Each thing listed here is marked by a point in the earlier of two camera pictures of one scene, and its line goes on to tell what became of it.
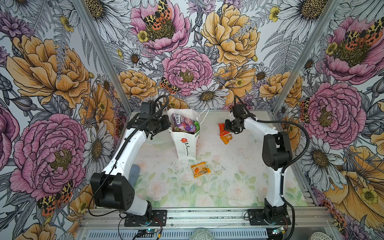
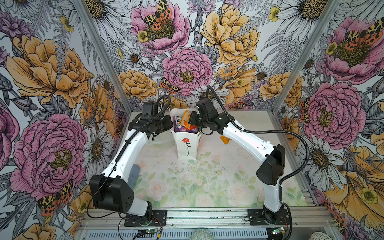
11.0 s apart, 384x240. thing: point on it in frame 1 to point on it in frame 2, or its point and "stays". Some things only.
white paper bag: [184, 125] stays
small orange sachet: [226, 138] stays
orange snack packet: [200, 169] to [184, 120]
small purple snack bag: [180, 123] stays
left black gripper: [167, 124] stays
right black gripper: [227, 128] to [192, 119]
